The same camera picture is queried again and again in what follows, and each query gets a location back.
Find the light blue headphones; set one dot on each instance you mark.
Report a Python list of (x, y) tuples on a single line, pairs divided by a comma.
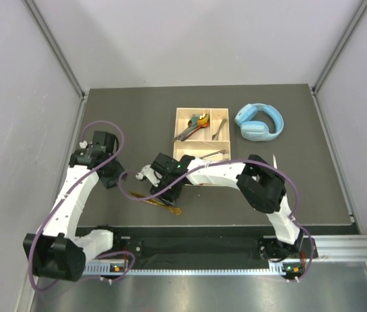
[(258, 131)]

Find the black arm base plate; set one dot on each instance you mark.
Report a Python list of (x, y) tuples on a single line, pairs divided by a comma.
[(254, 248)]

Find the left aluminium frame post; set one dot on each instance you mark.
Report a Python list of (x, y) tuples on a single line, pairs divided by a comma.
[(55, 48)]

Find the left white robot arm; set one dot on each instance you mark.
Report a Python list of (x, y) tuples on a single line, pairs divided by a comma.
[(55, 251)]

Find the slotted cable duct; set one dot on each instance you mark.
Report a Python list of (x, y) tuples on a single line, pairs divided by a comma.
[(115, 268)]

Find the right aluminium frame post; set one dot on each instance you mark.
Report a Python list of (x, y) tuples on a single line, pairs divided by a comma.
[(351, 27)]

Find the orange silicone spoon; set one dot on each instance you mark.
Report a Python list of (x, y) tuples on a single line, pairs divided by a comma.
[(195, 130)]

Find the gold butter knife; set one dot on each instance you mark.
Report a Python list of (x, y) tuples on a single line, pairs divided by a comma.
[(175, 210)]

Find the cream divided utensil box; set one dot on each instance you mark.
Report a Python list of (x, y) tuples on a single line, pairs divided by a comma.
[(200, 143)]

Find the aluminium front rail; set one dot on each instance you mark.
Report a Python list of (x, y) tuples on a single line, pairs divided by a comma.
[(342, 248)]

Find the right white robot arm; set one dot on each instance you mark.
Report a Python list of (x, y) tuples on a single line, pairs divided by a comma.
[(262, 186)]

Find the aluminium frame post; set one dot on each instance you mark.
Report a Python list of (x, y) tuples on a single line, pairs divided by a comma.
[(55, 48), (351, 27)]

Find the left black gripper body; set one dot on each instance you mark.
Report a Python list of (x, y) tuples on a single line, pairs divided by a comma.
[(111, 176)]

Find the silver fork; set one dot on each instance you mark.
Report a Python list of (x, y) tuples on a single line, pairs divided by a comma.
[(216, 135)]

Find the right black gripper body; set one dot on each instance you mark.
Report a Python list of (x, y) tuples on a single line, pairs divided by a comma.
[(172, 195)]

